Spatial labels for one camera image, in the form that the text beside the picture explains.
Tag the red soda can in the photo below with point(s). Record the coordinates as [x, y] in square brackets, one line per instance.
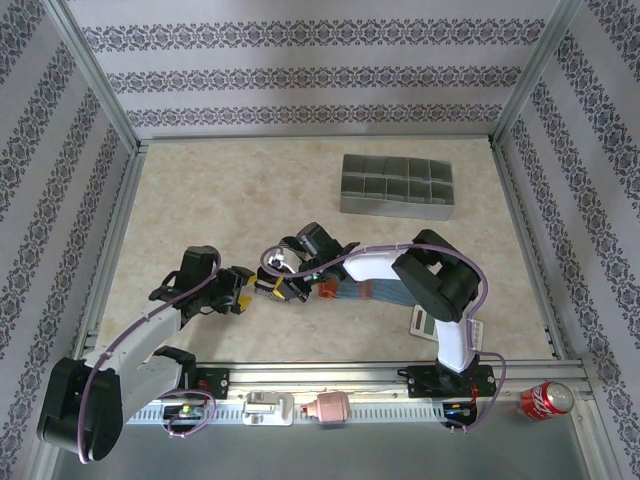
[546, 401]

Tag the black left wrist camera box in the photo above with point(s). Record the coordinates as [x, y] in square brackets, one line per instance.
[200, 262]

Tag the small circuit board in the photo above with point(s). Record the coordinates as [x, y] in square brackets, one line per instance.
[457, 411]
[185, 412]

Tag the white metal bracket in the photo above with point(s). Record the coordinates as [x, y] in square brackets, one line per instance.
[267, 409]

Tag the aluminium frame side rail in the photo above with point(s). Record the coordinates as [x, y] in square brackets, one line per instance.
[529, 250]
[112, 250]

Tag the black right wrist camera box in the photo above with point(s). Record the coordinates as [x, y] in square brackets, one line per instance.
[315, 240]

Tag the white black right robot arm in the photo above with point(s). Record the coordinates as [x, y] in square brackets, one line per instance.
[375, 265]

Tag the aluminium frame post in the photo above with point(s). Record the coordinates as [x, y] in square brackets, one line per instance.
[98, 75]
[535, 75]

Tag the slotted metal plate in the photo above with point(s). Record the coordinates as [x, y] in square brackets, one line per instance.
[390, 412]

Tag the grey divided organizer box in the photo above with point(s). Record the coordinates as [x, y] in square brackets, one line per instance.
[395, 207]

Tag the white calculator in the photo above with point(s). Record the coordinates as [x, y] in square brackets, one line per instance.
[424, 322]

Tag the pink plastic bottle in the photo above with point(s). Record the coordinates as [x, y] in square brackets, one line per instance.
[330, 409]

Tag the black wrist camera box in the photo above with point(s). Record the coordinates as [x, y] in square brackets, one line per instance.
[315, 240]
[200, 262]

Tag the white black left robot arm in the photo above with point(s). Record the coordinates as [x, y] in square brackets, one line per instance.
[140, 335]

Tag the blue sock with orange cuff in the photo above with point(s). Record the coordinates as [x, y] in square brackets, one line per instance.
[380, 292]

